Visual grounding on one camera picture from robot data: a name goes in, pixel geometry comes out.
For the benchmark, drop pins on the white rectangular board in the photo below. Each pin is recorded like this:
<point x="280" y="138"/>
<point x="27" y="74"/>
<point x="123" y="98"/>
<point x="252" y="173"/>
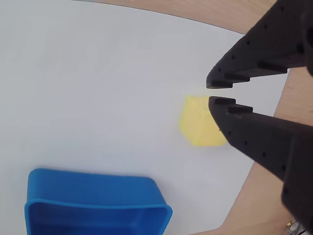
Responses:
<point x="97" y="73"/>

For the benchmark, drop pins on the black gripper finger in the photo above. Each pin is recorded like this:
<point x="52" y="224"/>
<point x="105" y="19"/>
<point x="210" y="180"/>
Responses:
<point x="256" y="137"/>
<point x="264" y="49"/>

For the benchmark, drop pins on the blue rectangular bin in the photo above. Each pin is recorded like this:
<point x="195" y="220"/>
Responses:
<point x="93" y="193"/>

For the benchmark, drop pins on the yellow cube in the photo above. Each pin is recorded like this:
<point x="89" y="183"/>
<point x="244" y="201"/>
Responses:
<point x="195" y="122"/>

